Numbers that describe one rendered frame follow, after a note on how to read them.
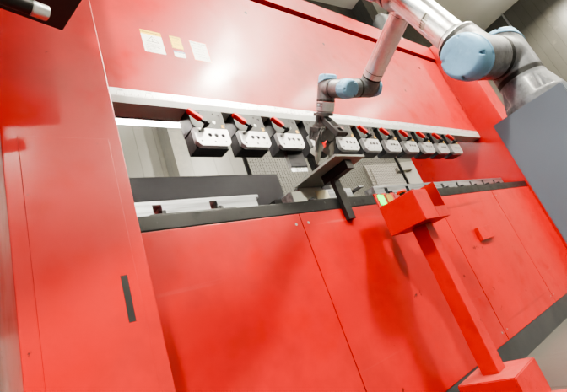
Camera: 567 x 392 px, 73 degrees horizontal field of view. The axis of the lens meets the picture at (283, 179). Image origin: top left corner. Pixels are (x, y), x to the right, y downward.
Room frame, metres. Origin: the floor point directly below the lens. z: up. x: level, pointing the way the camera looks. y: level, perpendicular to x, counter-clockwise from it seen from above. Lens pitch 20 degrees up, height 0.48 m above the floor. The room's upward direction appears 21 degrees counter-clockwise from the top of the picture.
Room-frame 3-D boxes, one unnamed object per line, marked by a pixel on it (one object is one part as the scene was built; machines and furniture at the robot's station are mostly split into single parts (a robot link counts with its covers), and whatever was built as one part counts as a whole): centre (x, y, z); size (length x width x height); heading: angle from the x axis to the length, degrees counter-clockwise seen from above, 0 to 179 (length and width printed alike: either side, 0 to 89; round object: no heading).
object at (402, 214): (1.52, -0.44, 0.75); 0.20 x 0.16 x 0.18; 137
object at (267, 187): (1.81, 0.44, 1.12); 1.13 x 0.02 x 0.44; 134
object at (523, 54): (0.96, -0.69, 0.94); 0.13 x 0.12 x 0.14; 121
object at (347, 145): (1.87, -0.35, 1.26); 0.15 x 0.09 x 0.17; 134
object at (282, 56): (2.06, -0.55, 1.74); 3.00 x 0.08 x 0.80; 134
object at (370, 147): (2.01, -0.50, 1.26); 0.15 x 0.09 x 0.17; 134
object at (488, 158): (3.32, -1.60, 1.15); 0.85 x 0.25 x 2.30; 44
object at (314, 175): (1.50, -0.19, 1.00); 0.26 x 0.18 x 0.01; 44
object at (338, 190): (1.48, -0.21, 0.88); 0.14 x 0.04 x 0.22; 44
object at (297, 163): (1.61, -0.08, 1.13); 0.10 x 0.02 x 0.10; 134
